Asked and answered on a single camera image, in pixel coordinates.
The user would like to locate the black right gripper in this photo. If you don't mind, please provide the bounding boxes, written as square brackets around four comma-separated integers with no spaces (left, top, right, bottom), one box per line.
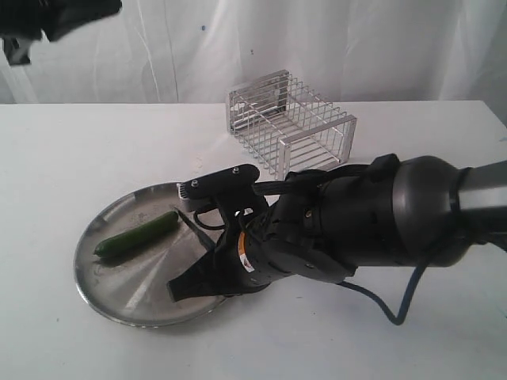
[166,197,285,302]

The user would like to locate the black handled knife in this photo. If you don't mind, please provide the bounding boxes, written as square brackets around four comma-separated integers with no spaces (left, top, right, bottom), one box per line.
[171,207,216,252]

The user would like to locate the green cucumber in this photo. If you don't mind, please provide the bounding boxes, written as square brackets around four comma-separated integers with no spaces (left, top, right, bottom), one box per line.
[93,211,179,260]

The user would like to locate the wire metal utensil rack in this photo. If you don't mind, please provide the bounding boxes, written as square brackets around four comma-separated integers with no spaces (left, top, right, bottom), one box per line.
[226,70,357,181]

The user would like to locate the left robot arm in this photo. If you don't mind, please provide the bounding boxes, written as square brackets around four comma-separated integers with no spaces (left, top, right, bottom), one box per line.
[1,0,122,67]

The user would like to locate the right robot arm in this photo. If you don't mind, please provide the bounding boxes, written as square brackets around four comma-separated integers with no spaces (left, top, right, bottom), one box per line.
[167,154,506,301]

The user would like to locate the round stainless steel plate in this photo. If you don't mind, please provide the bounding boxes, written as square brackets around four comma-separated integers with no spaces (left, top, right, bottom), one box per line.
[74,182,225,327]

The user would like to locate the white backdrop curtain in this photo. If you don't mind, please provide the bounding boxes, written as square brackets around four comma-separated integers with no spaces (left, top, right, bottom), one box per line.
[1,1,506,111]

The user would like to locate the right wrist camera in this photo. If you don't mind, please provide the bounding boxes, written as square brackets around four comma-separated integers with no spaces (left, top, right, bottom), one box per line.
[177,164,260,212]

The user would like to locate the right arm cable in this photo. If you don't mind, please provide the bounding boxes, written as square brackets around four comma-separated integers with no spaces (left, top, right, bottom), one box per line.
[336,241,433,327]

